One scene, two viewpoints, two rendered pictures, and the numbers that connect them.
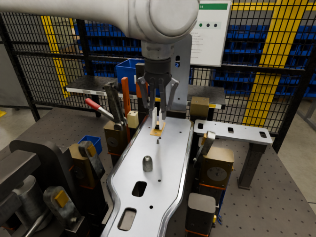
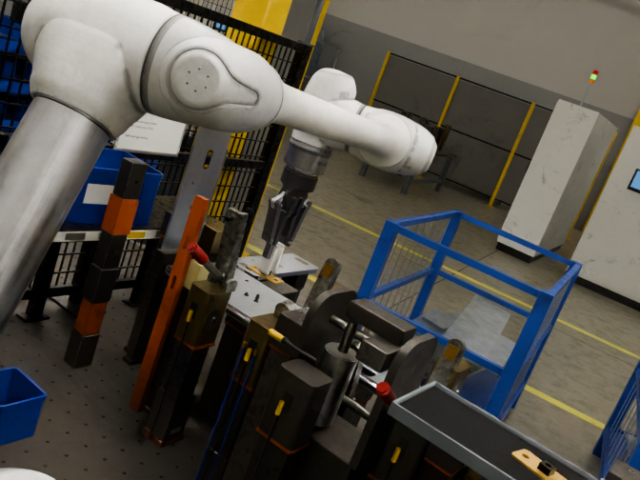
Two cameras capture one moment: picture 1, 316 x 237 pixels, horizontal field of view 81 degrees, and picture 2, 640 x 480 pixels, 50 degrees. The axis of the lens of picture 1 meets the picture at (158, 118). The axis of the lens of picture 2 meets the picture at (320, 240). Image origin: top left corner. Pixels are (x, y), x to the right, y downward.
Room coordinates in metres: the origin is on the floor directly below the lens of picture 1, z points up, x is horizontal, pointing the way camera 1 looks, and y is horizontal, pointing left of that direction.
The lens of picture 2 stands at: (0.07, 1.36, 1.54)
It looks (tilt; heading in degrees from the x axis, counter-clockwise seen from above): 14 degrees down; 285
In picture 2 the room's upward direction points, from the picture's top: 20 degrees clockwise
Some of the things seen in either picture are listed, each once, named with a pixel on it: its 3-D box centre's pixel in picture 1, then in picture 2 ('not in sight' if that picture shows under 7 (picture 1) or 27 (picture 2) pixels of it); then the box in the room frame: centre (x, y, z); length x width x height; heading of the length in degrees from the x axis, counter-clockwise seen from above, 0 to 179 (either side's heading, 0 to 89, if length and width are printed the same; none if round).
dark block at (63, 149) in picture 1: (71, 202); (264, 419); (0.35, 0.27, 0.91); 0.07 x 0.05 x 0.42; 76
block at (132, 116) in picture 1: (135, 148); (175, 338); (0.64, 0.10, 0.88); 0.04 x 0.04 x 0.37; 76
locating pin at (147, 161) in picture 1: (147, 164); not in sight; (0.41, 0.03, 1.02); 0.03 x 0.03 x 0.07
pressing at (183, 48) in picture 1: (175, 75); (199, 184); (0.78, -0.08, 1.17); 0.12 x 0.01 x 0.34; 76
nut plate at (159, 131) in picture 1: (158, 127); (266, 272); (0.53, 0.00, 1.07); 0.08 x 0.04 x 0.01; 166
